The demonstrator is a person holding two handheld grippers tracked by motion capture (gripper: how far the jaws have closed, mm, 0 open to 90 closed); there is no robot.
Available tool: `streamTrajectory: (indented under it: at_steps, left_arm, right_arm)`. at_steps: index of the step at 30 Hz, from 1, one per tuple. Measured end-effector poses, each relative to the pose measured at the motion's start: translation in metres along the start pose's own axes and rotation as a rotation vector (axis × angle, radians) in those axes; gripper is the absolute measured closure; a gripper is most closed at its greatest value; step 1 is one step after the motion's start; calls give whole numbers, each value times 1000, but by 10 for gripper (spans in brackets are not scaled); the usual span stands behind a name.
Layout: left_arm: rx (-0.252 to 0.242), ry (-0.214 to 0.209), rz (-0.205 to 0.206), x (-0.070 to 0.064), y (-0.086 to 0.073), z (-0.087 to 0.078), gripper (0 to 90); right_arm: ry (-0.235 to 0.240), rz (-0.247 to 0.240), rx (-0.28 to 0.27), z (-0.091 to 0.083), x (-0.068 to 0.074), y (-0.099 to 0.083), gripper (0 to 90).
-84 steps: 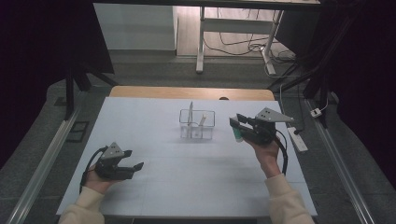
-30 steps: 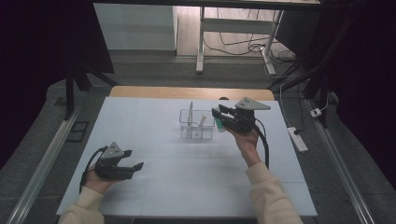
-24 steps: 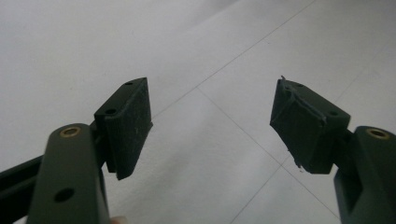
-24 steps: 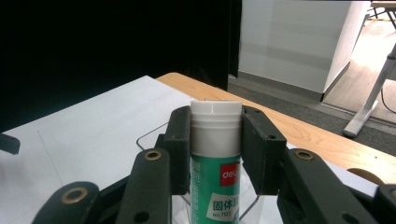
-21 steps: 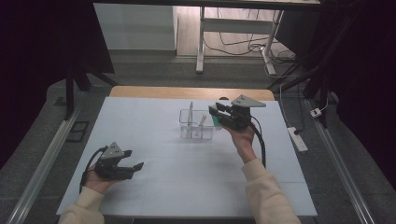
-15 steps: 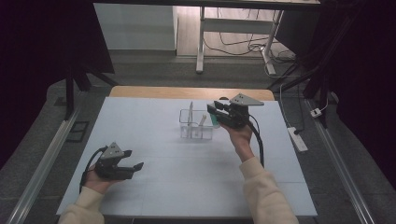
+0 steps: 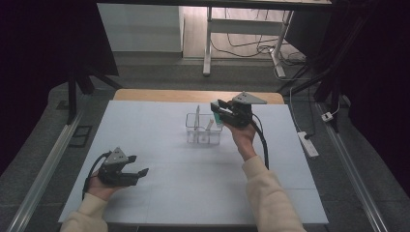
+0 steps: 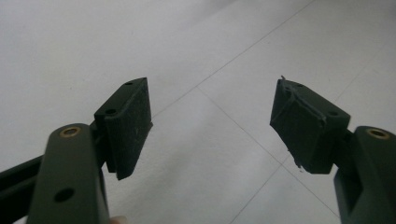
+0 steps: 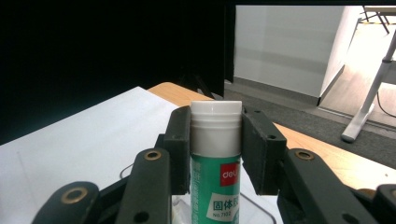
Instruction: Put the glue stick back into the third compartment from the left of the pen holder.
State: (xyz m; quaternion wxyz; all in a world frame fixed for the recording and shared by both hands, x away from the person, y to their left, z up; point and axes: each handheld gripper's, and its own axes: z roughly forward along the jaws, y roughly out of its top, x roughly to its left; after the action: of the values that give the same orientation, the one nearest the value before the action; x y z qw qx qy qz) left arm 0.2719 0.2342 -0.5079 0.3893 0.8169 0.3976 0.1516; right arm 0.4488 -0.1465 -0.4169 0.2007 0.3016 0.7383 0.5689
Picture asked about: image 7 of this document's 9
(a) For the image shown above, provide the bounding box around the clear plastic organizer box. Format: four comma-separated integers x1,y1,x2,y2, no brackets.
185,112,224,145

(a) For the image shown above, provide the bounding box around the white power strip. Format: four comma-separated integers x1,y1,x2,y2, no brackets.
297,130,320,159

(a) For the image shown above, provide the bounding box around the person's left hand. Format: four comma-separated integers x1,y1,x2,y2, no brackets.
86,173,125,202

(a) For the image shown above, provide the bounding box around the aluminium floor rail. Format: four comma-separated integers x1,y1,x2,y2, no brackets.
317,102,390,232
6,109,85,232

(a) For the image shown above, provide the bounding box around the black tripod stand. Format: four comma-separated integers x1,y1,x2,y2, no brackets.
66,62,124,126

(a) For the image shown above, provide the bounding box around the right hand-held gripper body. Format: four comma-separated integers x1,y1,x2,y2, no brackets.
221,91,268,129

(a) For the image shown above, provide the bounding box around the right hand-held gripper black cable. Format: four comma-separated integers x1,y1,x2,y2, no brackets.
250,113,271,170

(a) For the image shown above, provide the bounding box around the tangle of floor cables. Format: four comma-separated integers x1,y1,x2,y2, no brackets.
210,8,308,67

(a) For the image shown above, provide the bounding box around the white pen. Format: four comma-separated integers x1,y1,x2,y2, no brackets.
202,118,215,141

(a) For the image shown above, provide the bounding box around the white cabinet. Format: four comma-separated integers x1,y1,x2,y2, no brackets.
96,3,185,53

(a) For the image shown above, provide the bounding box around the white desk frame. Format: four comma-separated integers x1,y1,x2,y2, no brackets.
202,6,296,78

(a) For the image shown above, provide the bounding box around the silver pen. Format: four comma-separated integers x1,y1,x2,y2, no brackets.
192,104,202,143

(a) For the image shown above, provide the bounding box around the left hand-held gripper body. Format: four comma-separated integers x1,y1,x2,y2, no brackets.
97,146,140,188

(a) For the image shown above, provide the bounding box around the person's right hand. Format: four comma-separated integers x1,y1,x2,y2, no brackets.
223,122,258,162

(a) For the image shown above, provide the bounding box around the black metal stand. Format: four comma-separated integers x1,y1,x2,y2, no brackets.
276,15,369,133

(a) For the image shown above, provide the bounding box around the hand-held gripper black cable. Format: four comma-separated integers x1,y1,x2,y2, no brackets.
81,151,112,201
250,113,271,170

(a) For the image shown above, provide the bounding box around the small white adapter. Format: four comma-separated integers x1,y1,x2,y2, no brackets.
321,101,341,123

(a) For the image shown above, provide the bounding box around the left hand-held gripper black cable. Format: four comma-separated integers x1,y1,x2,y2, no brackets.
81,151,112,201

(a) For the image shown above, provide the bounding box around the white table cover board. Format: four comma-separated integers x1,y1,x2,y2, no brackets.
58,100,329,225

